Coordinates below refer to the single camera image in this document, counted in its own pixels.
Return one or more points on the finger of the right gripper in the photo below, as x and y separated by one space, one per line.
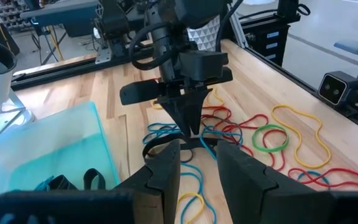
179 109
199 102

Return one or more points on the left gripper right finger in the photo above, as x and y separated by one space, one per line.
244 186

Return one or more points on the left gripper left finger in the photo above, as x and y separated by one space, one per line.
163 174

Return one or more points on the teal rubber band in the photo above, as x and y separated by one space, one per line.
312 172
207 146
199 177
43 183
154 126

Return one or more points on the dark grey rubber band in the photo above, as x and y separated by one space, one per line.
228 119

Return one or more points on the wide black rubber band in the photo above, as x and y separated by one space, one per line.
87 180
62 183
204 142

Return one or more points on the wide green rubber band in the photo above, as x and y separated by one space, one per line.
255 139

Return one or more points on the red rubber band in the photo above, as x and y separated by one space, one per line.
337 169
216 108
272 161

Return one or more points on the translucent green plastic bin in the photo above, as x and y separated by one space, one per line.
57 146

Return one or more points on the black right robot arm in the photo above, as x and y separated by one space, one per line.
166 37

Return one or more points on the long yellow rubber band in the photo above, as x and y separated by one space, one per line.
309 115

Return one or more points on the succulent in white pot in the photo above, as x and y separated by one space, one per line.
205 37

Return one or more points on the black drawer cabinet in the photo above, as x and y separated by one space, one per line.
259 40

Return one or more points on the grey side table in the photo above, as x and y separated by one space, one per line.
61 14

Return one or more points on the blue chair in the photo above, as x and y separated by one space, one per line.
356 48

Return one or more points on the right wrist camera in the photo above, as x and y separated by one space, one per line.
204 65

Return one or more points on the silver mounting bracket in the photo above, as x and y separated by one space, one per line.
103 56

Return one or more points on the grey table-level camera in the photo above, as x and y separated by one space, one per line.
334 88

